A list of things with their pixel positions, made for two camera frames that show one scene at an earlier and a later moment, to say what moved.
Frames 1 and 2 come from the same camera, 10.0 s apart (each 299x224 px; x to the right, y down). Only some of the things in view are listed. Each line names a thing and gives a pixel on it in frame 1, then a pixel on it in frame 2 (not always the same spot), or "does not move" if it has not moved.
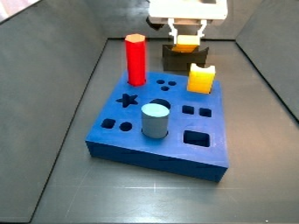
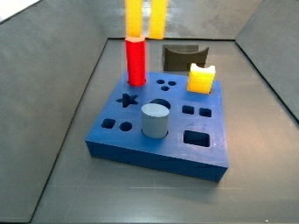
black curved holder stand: [176, 62] does not move
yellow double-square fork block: [187, 43] → [156, 21]
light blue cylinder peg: [155, 113] does not move
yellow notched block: [200, 79] does not move
